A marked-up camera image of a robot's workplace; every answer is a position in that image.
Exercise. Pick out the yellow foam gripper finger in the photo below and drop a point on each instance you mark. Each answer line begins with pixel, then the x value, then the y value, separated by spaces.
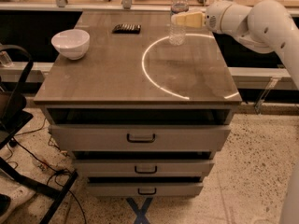
pixel 194 19

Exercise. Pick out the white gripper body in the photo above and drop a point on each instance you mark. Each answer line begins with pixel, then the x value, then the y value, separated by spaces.
pixel 212 19

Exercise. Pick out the clear plastic water bottle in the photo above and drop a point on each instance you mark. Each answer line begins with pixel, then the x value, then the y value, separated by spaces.
pixel 177 33

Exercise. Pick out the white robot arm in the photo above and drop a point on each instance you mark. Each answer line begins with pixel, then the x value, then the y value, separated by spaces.
pixel 266 27

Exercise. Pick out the white ceramic bowl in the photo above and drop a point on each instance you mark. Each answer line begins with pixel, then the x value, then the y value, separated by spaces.
pixel 72 44

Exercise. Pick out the black rectangular ridged object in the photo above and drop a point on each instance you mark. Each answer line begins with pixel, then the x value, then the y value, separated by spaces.
pixel 126 28

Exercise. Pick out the grey three-drawer cabinet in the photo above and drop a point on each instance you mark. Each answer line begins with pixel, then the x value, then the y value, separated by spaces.
pixel 140 80

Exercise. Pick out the top grey drawer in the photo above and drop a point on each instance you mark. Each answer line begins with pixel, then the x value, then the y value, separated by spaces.
pixel 140 138

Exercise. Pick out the grey drawer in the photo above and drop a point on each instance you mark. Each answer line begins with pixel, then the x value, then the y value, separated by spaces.
pixel 134 168
pixel 145 189
pixel 140 138

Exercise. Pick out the middle grey drawer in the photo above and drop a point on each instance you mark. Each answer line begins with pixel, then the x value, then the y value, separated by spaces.
pixel 134 168

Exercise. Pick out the bottom grey drawer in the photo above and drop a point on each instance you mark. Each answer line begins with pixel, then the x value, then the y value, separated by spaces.
pixel 145 189

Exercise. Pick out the blue tape cross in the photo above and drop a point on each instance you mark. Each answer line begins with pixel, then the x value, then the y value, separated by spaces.
pixel 140 211

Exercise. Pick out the metal window rail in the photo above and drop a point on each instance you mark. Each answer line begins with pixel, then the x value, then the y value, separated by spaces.
pixel 93 6

